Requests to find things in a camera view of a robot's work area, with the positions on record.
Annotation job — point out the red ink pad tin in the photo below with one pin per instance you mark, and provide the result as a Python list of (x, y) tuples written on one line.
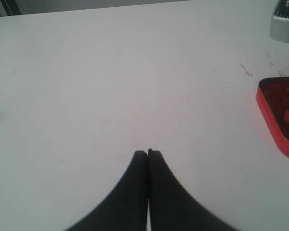
[(272, 97)]

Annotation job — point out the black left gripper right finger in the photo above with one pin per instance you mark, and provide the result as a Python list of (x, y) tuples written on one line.
[(171, 207)]

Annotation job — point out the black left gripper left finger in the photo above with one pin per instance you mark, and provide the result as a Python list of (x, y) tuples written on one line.
[(126, 206)]

